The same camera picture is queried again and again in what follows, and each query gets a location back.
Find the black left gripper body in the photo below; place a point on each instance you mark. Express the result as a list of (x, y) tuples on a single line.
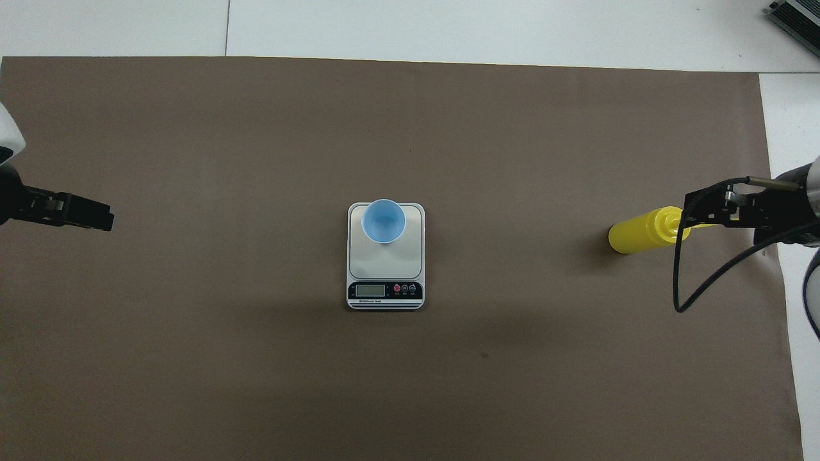
[(11, 198)]

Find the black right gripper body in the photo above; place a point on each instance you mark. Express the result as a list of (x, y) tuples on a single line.
[(781, 205)]

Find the yellow squeeze seasoning bottle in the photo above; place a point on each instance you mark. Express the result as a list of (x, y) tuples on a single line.
[(640, 234)]

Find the light blue plastic cup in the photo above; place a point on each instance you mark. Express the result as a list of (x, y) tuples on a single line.
[(383, 221)]

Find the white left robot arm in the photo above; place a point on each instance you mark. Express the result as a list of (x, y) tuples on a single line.
[(8, 134)]

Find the silver digital kitchen scale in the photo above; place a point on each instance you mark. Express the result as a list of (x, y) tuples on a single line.
[(384, 269)]

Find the grey finned metal device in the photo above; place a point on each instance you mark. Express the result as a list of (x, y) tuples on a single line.
[(801, 16)]

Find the brown table mat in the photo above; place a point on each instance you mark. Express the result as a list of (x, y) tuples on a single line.
[(256, 384)]

